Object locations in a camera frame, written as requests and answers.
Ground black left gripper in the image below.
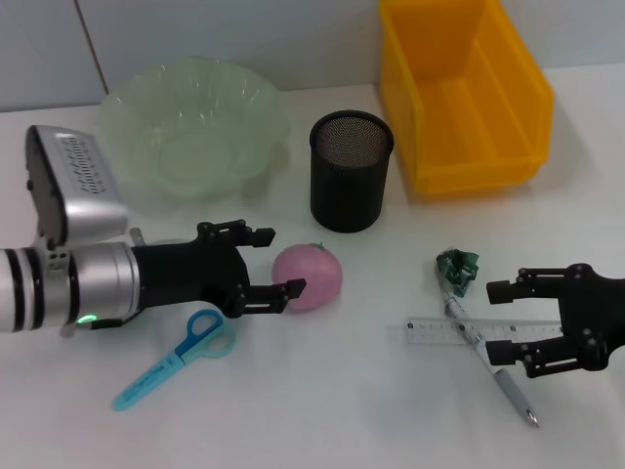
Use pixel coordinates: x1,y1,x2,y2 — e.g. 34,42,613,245
130,218,308,320

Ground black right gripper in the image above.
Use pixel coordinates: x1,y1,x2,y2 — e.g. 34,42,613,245
485,263,625,380

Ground pink toy peach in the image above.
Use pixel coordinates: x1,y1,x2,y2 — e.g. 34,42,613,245
271,241,345,314

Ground green plastic wrapper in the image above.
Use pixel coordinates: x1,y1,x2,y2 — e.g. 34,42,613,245
436,247,480,299

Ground blue teal scissors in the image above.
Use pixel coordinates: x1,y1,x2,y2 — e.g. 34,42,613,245
110,309,236,412

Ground white grey pen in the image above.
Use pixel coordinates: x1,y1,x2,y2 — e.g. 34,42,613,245
441,286,541,430

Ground clear plastic ruler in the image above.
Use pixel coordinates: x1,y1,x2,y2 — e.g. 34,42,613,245
406,316,563,348

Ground black mesh pen holder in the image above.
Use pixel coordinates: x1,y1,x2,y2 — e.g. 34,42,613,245
308,110,396,235

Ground translucent green fruit plate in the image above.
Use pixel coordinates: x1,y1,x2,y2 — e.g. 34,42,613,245
95,55,292,217

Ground yellow plastic bin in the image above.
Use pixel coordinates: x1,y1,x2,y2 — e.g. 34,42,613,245
378,0,556,198

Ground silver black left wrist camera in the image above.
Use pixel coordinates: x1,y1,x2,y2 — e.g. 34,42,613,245
24,124,130,246

